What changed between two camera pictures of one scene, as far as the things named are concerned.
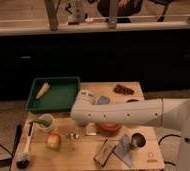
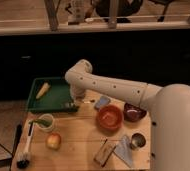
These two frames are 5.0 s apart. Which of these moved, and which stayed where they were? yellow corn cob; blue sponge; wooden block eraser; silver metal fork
Moved: silver metal fork
Stayed: wooden block eraser; blue sponge; yellow corn cob
